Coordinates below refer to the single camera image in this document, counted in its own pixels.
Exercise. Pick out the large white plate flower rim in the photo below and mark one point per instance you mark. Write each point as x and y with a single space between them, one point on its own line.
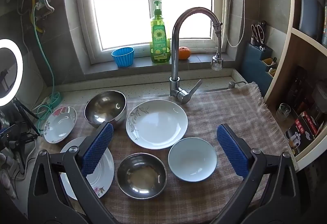
103 170

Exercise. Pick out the white plate grey leaf print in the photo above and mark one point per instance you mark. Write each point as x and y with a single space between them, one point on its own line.
159 124

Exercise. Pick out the flexible faucet sprayer head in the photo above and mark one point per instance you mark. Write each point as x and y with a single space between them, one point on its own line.
217 60

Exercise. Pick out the green dish soap bottle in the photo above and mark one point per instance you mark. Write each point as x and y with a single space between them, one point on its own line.
160 40

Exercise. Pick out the orange fruit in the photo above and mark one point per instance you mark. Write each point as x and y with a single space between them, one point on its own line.
184 53

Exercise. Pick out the red and black box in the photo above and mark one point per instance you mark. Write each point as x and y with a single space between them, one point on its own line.
301 132

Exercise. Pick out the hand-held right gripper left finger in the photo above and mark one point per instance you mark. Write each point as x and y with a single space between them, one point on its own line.
98 147

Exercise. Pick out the wooden shelf unit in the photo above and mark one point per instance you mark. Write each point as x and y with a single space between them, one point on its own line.
304 50

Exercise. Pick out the blue plastic container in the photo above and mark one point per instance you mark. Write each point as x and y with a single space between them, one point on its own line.
310 14

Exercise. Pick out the blue knife holder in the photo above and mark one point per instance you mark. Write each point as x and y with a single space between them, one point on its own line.
255 70

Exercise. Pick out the blue silicone cup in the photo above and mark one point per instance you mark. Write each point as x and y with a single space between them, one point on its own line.
123 56

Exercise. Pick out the chrome kitchen faucet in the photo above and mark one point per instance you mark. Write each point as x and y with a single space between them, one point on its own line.
175 60

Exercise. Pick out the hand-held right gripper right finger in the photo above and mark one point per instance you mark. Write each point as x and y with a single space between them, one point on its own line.
231 149

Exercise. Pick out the white power strip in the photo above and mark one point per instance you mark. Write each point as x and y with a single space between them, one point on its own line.
44 101

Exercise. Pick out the light blue ceramic bowl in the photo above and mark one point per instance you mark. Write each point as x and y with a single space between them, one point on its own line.
193 160

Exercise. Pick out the pink checked cloth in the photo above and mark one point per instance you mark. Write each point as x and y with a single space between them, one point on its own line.
230 111

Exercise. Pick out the large steel bowl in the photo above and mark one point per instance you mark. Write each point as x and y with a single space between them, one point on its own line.
104 107

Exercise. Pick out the clear drinking glass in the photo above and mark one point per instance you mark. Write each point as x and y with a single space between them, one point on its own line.
284 111

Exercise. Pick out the small floral white plate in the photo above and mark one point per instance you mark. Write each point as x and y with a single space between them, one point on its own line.
58 125

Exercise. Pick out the white window frame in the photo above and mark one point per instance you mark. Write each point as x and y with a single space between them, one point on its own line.
84 22

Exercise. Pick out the small steel bowl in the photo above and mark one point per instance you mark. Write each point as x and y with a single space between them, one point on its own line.
141 175

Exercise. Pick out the yellow pipe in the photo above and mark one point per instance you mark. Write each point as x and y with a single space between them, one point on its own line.
33 11

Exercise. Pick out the black phone holder stand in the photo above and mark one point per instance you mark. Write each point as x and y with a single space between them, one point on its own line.
25 138

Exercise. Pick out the person's left hand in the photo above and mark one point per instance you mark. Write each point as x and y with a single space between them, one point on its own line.
5 178

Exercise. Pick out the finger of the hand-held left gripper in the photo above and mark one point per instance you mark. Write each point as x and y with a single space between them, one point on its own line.
6 131

